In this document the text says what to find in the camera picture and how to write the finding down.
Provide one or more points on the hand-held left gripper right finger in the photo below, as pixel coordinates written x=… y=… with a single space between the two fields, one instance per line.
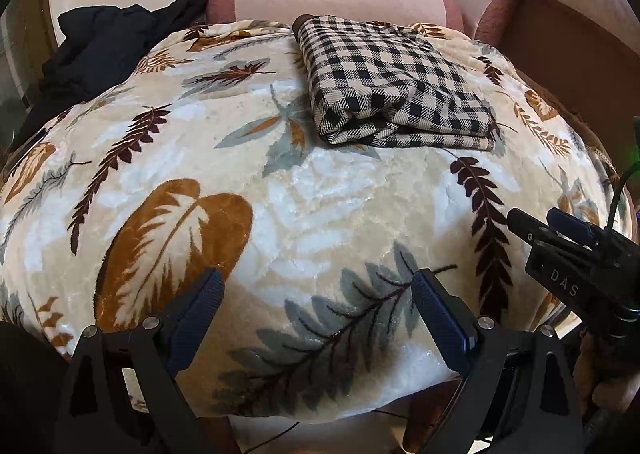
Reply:
x=442 y=324

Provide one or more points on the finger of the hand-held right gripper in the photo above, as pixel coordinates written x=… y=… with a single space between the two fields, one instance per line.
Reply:
x=527 y=226
x=570 y=226

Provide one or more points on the black clothing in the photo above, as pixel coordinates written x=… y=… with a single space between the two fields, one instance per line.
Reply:
x=100 y=43

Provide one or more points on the pink and brown sofa cushion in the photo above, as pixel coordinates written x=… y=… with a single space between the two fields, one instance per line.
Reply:
x=487 y=8

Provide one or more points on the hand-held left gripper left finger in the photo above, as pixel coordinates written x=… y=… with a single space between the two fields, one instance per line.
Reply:
x=197 y=316

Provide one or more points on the person's right hand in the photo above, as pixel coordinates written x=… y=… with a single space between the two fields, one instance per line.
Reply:
x=602 y=374

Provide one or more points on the leaf print fleece blanket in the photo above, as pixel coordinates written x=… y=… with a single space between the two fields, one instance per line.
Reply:
x=260 y=214

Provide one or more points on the black and cream checked coat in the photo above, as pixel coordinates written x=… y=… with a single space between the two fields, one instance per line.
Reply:
x=395 y=83

